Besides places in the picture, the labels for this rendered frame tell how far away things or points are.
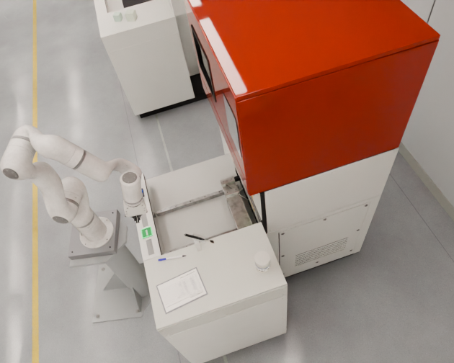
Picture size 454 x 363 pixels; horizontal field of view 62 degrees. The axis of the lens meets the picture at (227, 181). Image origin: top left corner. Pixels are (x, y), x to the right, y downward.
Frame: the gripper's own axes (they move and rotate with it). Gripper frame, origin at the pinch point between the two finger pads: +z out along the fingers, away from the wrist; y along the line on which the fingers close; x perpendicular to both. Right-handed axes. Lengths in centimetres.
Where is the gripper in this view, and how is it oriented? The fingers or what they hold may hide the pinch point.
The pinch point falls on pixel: (137, 218)
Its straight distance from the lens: 191.9
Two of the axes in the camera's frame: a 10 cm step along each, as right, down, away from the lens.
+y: -9.5, 1.8, -2.5
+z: -0.8, 6.2, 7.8
